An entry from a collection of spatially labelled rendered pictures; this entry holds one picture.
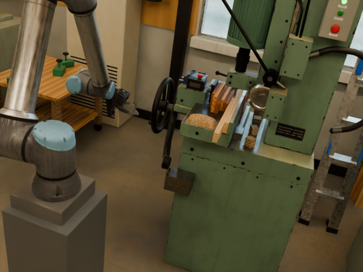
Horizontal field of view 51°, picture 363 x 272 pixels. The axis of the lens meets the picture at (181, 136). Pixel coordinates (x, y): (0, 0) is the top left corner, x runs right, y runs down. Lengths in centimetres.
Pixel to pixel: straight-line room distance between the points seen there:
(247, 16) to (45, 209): 109
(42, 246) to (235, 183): 85
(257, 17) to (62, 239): 115
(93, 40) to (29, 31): 27
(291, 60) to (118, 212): 146
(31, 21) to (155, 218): 141
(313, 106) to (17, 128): 117
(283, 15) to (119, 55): 177
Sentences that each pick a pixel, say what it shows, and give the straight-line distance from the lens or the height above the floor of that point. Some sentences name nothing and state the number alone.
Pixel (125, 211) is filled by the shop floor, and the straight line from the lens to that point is 249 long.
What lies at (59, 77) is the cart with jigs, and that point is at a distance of 296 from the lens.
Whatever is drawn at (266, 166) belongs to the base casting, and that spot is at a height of 75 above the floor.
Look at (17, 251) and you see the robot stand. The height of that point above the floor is 36.
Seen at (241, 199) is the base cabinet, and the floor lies 55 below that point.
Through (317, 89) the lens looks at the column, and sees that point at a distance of 167.
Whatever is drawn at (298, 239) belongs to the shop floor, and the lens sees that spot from 259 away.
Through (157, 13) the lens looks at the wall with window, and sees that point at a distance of 324.
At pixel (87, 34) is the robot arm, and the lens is 167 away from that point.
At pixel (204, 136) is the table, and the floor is 86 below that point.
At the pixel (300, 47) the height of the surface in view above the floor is 127.
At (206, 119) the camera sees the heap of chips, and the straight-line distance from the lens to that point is 160.
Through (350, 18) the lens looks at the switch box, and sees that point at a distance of 154.
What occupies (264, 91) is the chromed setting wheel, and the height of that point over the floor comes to 105.
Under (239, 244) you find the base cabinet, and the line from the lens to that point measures 198.
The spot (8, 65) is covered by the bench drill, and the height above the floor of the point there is 39.
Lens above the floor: 161
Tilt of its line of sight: 29 degrees down
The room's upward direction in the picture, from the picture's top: 9 degrees clockwise
